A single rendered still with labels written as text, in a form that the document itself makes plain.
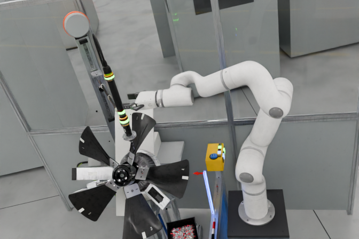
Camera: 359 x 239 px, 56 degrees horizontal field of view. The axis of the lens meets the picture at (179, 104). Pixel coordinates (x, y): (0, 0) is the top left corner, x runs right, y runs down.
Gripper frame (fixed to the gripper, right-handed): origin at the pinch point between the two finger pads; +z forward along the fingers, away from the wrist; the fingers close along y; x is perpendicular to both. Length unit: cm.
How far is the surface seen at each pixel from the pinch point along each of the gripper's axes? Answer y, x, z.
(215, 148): 33, -59, -31
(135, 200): -9, -58, 9
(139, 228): -20, -68, 7
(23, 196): 90, -165, 199
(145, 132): 10.5, -26.7, 0.6
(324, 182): 70, -129, -103
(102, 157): 5.3, -39.5, 28.4
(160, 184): -7, -49, -7
